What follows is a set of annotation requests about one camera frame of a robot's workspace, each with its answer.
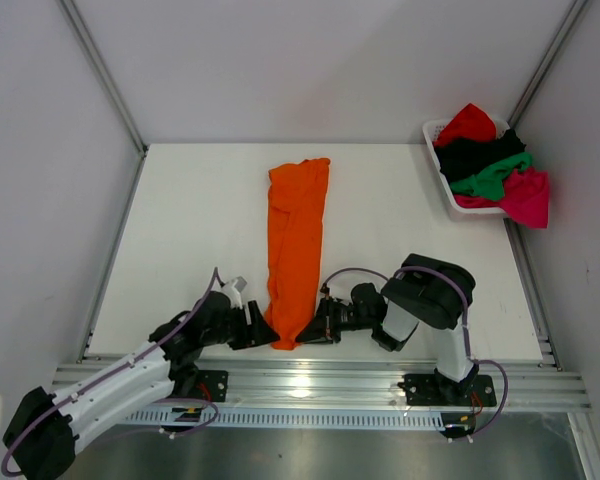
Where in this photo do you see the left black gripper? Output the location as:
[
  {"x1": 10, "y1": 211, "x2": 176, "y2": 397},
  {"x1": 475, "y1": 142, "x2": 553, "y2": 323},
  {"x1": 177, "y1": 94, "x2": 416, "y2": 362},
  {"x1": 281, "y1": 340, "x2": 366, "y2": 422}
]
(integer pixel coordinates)
[{"x1": 202, "y1": 300, "x2": 279, "y2": 350}]

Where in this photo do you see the orange t shirt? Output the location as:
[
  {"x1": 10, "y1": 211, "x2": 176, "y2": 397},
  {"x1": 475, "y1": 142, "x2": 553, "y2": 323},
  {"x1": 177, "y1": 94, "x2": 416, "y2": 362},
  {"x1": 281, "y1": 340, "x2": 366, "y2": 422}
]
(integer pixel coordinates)
[{"x1": 265, "y1": 158, "x2": 330, "y2": 351}]

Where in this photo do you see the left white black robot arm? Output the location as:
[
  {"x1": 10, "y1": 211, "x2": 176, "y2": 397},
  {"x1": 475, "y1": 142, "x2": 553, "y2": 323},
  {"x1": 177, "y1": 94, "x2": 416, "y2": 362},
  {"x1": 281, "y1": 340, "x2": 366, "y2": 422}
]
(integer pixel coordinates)
[{"x1": 1, "y1": 291, "x2": 279, "y2": 479}]

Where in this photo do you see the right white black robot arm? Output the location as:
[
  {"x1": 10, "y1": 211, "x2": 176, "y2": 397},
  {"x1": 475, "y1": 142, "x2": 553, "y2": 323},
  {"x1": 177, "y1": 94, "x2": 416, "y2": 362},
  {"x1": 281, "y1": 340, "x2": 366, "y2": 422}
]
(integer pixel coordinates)
[{"x1": 296, "y1": 253, "x2": 479, "y2": 404}]

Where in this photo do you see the black t shirt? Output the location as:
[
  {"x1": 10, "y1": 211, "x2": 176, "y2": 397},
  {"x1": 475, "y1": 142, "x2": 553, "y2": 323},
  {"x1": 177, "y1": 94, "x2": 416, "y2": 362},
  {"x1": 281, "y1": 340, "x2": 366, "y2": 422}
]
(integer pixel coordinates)
[{"x1": 434, "y1": 129, "x2": 526, "y2": 183}]

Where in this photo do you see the green t shirt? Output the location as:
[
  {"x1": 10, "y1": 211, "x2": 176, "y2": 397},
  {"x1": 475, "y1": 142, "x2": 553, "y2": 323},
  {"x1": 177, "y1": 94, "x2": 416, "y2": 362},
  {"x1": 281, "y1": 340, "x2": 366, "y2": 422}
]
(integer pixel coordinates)
[{"x1": 450, "y1": 152, "x2": 533, "y2": 202}]

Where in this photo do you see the white plastic laundry basket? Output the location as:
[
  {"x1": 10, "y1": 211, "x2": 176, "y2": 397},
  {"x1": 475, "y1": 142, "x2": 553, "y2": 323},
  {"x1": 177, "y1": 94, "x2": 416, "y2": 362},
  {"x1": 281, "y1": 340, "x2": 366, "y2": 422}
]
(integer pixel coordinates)
[{"x1": 422, "y1": 118, "x2": 508, "y2": 221}]

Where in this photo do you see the magenta t shirt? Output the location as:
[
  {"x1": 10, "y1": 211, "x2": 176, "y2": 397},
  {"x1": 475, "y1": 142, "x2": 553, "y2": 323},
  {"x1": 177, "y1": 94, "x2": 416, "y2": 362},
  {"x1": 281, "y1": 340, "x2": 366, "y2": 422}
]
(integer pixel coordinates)
[{"x1": 454, "y1": 167, "x2": 550, "y2": 229}]

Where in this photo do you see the red t shirt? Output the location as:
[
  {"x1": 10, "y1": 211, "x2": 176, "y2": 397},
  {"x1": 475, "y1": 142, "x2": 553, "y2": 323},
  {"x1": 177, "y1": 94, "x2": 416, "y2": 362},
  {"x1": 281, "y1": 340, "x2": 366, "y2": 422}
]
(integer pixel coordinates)
[{"x1": 434, "y1": 103, "x2": 497, "y2": 147}]

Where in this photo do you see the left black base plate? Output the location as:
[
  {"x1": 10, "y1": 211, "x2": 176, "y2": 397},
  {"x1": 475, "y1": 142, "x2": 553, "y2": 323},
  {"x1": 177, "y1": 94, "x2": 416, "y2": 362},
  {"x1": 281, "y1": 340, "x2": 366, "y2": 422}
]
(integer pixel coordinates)
[{"x1": 177, "y1": 370, "x2": 229, "y2": 403}]

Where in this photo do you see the slotted grey cable duct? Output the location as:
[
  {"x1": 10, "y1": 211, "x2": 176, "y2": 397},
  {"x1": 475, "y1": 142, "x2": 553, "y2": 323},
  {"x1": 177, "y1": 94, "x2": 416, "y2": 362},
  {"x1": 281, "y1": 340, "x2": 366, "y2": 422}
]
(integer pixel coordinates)
[{"x1": 122, "y1": 406, "x2": 444, "y2": 431}]

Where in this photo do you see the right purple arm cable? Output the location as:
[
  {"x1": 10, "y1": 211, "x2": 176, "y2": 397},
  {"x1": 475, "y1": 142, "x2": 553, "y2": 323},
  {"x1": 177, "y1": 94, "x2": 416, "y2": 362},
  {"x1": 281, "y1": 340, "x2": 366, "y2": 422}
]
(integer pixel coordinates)
[{"x1": 319, "y1": 267, "x2": 510, "y2": 444}]

